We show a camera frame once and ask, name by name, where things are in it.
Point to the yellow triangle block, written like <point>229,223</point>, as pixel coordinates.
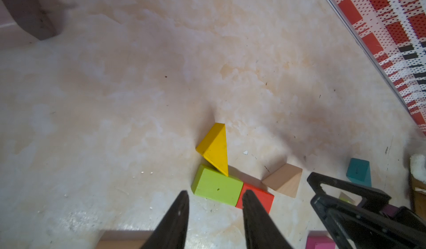
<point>213,148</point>

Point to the natural wood triangle block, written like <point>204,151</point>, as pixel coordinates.
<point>285,180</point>

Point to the red rectangular block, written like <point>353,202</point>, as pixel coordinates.
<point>263,196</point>

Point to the natural wood rectangular block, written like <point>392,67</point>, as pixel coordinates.
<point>123,239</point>

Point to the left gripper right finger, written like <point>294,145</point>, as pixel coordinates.
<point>260,230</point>

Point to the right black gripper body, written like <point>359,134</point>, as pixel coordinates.
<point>384,233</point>

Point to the green block near teal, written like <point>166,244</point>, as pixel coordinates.
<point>344,197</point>

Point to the purple triangle block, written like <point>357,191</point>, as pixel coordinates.
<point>390,210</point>

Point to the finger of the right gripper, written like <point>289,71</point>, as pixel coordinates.
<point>371,198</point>
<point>341,221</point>

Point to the magenta block centre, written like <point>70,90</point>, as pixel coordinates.
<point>319,240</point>

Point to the teal triangle block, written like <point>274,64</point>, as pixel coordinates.
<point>359,172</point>

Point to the white teddy bear brown shirt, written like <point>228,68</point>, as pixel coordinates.
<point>418,184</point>

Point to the small brown white object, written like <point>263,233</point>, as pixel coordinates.
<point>26,16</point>

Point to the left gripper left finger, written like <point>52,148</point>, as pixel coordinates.
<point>172,230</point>

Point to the light green rectangular block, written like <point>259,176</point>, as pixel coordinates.
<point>211,184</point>

